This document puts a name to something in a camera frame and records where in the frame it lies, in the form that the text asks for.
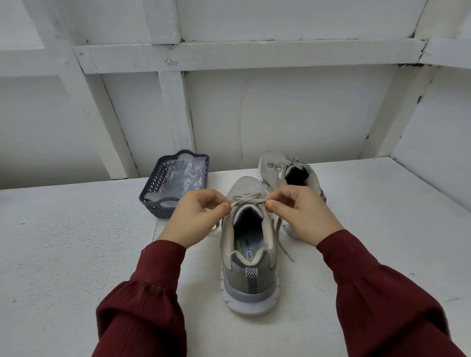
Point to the person's left hand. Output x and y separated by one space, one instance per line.
191 219

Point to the person's right hand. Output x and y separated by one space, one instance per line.
309 217

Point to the clear plastic bag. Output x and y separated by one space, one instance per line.
180 180

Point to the grey mesh shoe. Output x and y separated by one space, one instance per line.
294 170
250 279

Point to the grey shoelace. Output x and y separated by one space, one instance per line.
281 165
249 198

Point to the person's right forearm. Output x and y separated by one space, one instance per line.
390 301

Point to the person's left forearm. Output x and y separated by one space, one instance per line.
143 305

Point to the dark plastic lattice basket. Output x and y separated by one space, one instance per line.
154 200

